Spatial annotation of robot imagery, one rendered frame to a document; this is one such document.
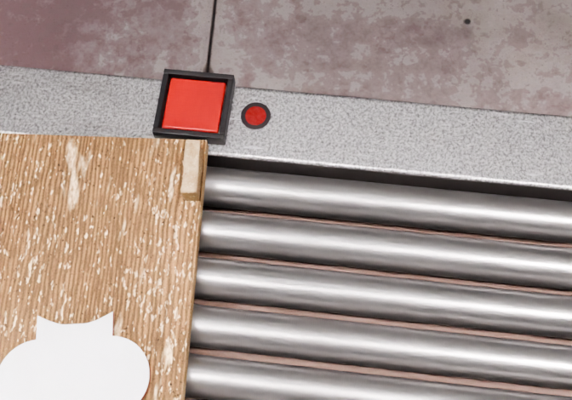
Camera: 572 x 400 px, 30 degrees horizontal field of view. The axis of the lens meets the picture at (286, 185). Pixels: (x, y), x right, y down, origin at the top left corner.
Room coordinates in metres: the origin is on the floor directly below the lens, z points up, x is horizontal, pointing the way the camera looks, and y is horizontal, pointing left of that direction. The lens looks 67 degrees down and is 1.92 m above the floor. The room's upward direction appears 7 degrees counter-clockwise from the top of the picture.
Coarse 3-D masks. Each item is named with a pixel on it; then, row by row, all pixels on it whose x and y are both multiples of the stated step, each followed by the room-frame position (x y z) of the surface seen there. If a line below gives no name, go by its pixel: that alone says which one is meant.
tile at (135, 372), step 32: (96, 320) 0.30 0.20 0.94; (32, 352) 0.28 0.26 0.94; (64, 352) 0.27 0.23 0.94; (96, 352) 0.27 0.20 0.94; (128, 352) 0.27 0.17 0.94; (0, 384) 0.25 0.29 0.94; (32, 384) 0.25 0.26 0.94; (64, 384) 0.24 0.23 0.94; (96, 384) 0.24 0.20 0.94; (128, 384) 0.24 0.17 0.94
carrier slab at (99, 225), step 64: (0, 192) 0.45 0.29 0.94; (64, 192) 0.44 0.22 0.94; (128, 192) 0.43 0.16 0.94; (0, 256) 0.38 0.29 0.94; (64, 256) 0.37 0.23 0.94; (128, 256) 0.37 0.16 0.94; (192, 256) 0.36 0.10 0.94; (0, 320) 0.32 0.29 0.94; (64, 320) 0.31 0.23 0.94; (128, 320) 0.30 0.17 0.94
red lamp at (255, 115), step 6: (252, 108) 0.52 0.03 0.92; (258, 108) 0.52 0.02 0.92; (246, 114) 0.52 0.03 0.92; (252, 114) 0.52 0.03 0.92; (258, 114) 0.52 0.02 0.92; (264, 114) 0.51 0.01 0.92; (246, 120) 0.51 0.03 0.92; (252, 120) 0.51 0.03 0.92; (258, 120) 0.51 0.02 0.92; (264, 120) 0.51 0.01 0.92
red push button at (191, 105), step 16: (176, 80) 0.56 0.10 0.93; (192, 80) 0.56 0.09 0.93; (176, 96) 0.54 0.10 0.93; (192, 96) 0.54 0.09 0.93; (208, 96) 0.54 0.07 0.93; (224, 96) 0.54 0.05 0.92; (176, 112) 0.52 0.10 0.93; (192, 112) 0.52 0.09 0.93; (208, 112) 0.52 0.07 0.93; (176, 128) 0.50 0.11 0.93; (192, 128) 0.50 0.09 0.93; (208, 128) 0.50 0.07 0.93
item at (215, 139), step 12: (168, 72) 0.57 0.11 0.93; (180, 72) 0.57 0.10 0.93; (192, 72) 0.57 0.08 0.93; (204, 72) 0.56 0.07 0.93; (168, 84) 0.56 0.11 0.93; (228, 84) 0.55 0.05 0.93; (228, 96) 0.53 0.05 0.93; (228, 108) 0.52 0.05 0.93; (156, 120) 0.51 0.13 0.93; (228, 120) 0.51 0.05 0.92; (156, 132) 0.50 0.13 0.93; (168, 132) 0.50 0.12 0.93; (180, 132) 0.50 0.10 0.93; (192, 132) 0.50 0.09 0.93; (204, 132) 0.49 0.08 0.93; (216, 144) 0.49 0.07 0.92
